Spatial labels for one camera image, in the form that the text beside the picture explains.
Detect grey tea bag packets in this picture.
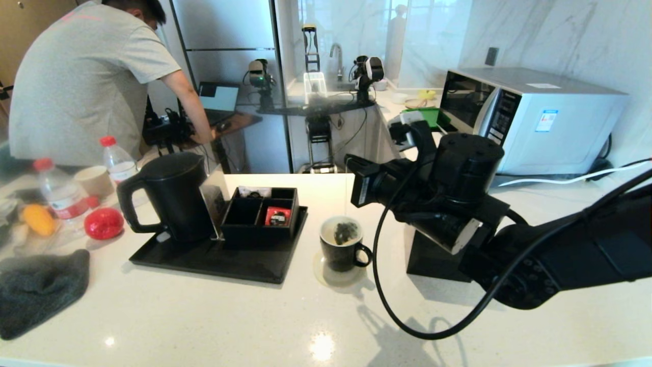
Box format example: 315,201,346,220
334,204,360,246

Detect black electric kettle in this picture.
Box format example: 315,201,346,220
117,152,217,243

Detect green tray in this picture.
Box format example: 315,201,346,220
418,108,451,132

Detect black tissue box white lid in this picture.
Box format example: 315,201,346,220
405,219,474,283

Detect black mug white inside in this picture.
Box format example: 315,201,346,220
319,216,373,272

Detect red coffee sachet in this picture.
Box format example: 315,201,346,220
264,206,292,227

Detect clear plastic rack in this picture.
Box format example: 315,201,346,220
304,72,328,105

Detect round white coaster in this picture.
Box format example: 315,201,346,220
313,252,368,288

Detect dark grey folded cloth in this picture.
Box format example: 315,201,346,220
492,172,602,195

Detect chrome kitchen faucet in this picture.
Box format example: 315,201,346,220
329,43,343,82

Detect black compartment organizer box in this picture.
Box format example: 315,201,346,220
221,187,300,249

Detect brown wooden desk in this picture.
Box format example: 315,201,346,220
143,113,264,148

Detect clear acrylic sign stand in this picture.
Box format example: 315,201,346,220
200,170,230,241

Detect black serving tray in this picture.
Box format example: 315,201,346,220
128,204,309,284

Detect black laptop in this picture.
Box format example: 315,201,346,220
198,82,240,125

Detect silver microwave oven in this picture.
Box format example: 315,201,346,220
439,67,628,176

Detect silver refrigerator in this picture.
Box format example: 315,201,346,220
171,0,293,174

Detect clear water bottle red cap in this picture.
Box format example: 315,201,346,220
99,136,141,184
32,158,91,235

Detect red foil ball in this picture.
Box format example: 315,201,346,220
84,207,124,241

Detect brown paper cup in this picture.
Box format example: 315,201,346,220
74,166,114,199

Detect person in grey t-shirt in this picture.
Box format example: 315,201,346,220
9,0,217,166

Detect dark grey fuzzy towel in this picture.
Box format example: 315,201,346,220
0,249,90,341

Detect white framed wrist camera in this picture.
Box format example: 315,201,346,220
389,111,428,151

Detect black upright frame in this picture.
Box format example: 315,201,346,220
302,24,320,73

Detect grey camera head green light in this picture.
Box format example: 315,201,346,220
248,59,276,110

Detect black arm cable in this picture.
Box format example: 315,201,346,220
372,122,652,340

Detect white power cable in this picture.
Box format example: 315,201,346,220
497,160,652,187

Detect black power cable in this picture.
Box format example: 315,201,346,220
586,134,617,176

